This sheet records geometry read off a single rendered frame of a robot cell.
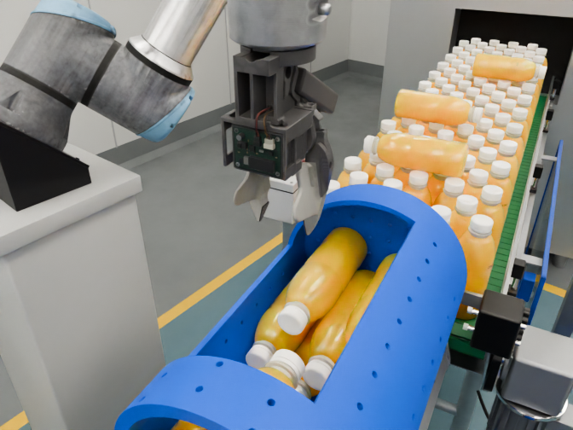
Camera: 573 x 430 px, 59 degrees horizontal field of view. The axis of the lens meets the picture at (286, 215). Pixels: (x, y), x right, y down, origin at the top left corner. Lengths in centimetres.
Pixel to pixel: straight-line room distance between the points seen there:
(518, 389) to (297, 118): 81
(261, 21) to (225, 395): 32
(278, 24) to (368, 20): 519
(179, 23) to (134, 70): 13
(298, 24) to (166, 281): 223
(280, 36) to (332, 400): 33
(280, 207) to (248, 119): 64
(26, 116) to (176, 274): 170
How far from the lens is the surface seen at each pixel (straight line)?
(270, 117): 48
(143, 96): 108
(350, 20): 574
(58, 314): 118
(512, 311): 97
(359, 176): 107
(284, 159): 47
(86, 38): 110
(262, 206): 59
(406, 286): 63
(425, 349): 63
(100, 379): 136
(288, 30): 45
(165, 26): 108
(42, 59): 109
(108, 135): 370
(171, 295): 251
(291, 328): 71
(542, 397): 115
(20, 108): 107
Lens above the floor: 160
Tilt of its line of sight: 32 degrees down
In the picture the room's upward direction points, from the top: straight up
